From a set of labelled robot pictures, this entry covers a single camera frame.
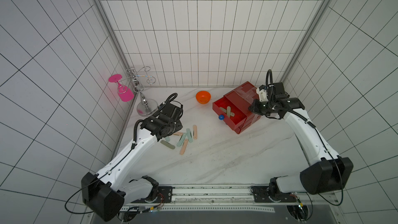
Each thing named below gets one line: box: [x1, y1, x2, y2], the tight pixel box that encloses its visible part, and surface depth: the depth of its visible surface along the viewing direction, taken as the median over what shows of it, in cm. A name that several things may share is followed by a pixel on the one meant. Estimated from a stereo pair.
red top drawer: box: [212, 95, 248, 131], surface depth 86 cm
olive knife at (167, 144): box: [160, 140, 176, 150], surface depth 92 cm
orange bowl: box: [195, 90, 211, 105], surface depth 112 cm
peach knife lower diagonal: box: [179, 138, 189, 156], surface depth 91 cm
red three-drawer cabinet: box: [212, 81, 262, 135], surface depth 87 cm
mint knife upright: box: [186, 128, 194, 144], surface depth 95 cm
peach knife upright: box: [192, 124, 198, 140], surface depth 97 cm
